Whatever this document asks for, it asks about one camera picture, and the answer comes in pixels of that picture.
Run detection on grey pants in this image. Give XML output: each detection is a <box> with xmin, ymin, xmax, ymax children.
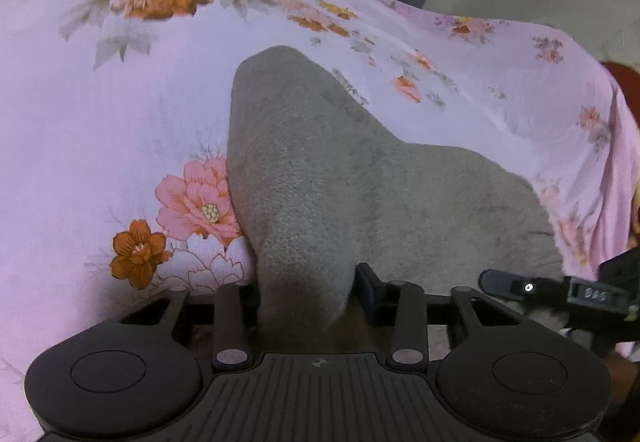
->
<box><xmin>227</xmin><ymin>47</ymin><xmax>563</xmax><ymax>351</ymax></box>

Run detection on brown wooden headboard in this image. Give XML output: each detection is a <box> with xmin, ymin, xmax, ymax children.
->
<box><xmin>602</xmin><ymin>61</ymin><xmax>640</xmax><ymax>125</ymax></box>

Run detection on pink floral bed sheet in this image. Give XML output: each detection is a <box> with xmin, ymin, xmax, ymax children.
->
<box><xmin>1</xmin><ymin>0</ymin><xmax>639</xmax><ymax>441</ymax></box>

